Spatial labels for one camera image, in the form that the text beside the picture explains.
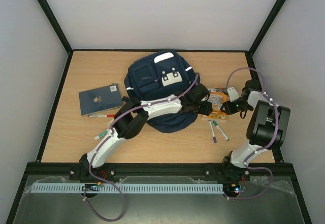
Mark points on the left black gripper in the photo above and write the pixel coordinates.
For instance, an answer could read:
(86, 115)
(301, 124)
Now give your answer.
(206, 110)

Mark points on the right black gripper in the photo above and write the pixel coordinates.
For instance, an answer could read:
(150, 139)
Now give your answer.
(226, 107)

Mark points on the orange illustrated paperback book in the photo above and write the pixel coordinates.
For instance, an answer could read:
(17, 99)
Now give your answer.
(217, 98)

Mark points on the navy blue student backpack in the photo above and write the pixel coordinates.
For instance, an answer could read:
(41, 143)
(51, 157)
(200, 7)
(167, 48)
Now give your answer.
(157, 76)

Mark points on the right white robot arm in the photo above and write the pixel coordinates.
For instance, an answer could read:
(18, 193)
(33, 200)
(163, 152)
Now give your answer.
(266, 129)

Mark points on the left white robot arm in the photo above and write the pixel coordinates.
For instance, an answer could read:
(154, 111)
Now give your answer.
(130, 119)

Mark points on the green marker pen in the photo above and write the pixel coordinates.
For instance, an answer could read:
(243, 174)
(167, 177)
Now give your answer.
(221, 131)

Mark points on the purple marker pen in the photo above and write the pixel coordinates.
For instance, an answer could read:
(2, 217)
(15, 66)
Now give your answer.
(212, 132)

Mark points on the red pen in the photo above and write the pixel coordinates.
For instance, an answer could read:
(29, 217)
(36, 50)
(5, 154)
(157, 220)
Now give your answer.
(104, 116)

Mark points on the green white glue stick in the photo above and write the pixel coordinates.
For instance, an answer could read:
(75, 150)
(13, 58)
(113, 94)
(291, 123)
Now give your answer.
(101, 135)

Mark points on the dark blue hardcover book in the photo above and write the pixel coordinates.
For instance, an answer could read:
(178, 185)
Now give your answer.
(100, 99)

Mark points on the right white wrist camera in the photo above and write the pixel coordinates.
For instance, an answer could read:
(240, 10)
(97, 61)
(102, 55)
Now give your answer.
(232, 94)

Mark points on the light blue slotted cable duct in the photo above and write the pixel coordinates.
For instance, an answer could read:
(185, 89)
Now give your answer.
(126, 188)

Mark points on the black aluminium frame rail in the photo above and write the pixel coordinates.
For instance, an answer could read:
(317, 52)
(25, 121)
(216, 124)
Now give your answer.
(34, 168)

